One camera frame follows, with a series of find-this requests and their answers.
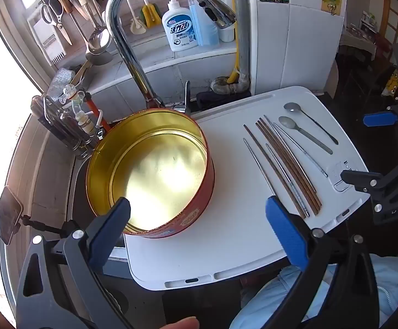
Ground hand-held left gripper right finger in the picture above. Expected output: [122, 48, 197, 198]
[266, 195, 381, 329]

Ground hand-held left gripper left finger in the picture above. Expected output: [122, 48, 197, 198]
[15, 197, 131, 329]

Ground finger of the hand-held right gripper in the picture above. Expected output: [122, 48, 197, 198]
[341, 169, 396, 196]
[363, 101, 398, 128]

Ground wooden chopstick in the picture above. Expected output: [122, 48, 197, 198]
[255, 121, 318, 216]
[243, 124, 307, 219]
[258, 120, 321, 213]
[261, 117, 323, 209]

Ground metal chopstick with patterned end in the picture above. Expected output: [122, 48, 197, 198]
[273, 123, 329, 178]

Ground round red gold tin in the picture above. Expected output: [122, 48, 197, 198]
[86, 109, 215, 239]

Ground person's left hand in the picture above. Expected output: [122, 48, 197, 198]
[163, 317, 199, 329]

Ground white plastic board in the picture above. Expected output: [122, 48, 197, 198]
[123, 86, 372, 290]

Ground grey metal spoon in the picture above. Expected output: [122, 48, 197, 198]
[278, 116, 333, 155]

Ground person's light blue clothing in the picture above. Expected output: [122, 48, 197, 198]
[229, 254, 398, 329]

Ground red water pipe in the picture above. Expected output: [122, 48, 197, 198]
[82, 92, 111, 131]

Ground grey drain pipe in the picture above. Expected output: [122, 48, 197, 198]
[211, 0, 255, 94]

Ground chrome kitchen faucet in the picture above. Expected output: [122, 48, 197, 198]
[105, 0, 237, 114]

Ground white plastic cup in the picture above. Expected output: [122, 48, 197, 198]
[218, 21, 236, 42]

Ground metal ladle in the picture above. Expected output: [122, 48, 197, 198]
[82, 0, 112, 54]

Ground white dish soap bottle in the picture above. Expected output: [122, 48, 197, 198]
[162, 0, 199, 52]

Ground yellow green sponge brush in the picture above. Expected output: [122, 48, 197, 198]
[140, 3, 162, 28]

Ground kitchen scissors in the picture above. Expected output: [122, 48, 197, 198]
[40, 0, 73, 46]

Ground metal spoon with dark handle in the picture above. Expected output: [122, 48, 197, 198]
[284, 102, 339, 145]

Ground smartphone on mount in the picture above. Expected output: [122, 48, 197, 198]
[0, 186, 24, 245]

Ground yellow gas hose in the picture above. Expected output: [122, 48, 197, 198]
[227, 0, 241, 85]

